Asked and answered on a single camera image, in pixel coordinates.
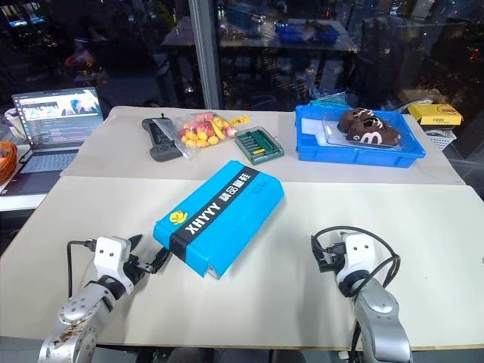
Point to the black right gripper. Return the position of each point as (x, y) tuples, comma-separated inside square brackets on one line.
[(328, 261)]

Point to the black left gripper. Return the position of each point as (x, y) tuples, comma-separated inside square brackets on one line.
[(137, 269)]

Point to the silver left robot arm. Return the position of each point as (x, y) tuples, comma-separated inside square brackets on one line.
[(81, 306)]

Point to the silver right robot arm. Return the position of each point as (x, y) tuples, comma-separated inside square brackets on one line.
[(380, 314)]

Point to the blue cardboard box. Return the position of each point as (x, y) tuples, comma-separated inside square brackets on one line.
[(221, 217)]

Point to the brown shoes in tray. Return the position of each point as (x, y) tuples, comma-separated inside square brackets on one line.
[(332, 138)]

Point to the blue plastic bin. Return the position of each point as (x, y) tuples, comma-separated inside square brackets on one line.
[(359, 157)]

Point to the black handheld controller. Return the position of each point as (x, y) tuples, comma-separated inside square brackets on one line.
[(160, 140)]

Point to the green screwdriver bit case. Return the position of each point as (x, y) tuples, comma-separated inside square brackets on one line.
[(259, 145)]

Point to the brown shoe with white letter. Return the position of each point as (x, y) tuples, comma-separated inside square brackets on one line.
[(372, 137)]

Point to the clear bag of toy fruit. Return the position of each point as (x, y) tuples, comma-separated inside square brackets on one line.
[(202, 130)]

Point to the brown shoe with white laces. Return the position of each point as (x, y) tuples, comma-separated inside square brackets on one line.
[(359, 116)]

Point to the yellow label tag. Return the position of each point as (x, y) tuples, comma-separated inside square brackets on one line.
[(239, 121)]

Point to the teal plastic sheet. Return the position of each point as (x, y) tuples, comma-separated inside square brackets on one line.
[(331, 100)]

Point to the open laptop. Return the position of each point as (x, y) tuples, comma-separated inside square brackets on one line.
[(56, 125)]

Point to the white plastic basket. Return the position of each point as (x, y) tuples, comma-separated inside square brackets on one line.
[(440, 138)]

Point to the yellow cardboard box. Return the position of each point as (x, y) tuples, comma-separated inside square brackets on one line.
[(435, 115)]

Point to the white cup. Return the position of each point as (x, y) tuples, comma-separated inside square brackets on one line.
[(11, 121)]

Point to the blue background storage bin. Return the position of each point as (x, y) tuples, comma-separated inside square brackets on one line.
[(295, 32)]

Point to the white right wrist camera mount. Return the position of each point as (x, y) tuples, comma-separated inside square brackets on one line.
[(354, 252)]

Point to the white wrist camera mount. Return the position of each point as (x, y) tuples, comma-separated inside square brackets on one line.
[(109, 254), (354, 252)]

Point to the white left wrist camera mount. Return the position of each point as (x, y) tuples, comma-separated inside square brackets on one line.
[(109, 254)]

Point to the grey window frame post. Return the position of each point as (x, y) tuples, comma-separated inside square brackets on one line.
[(206, 53)]

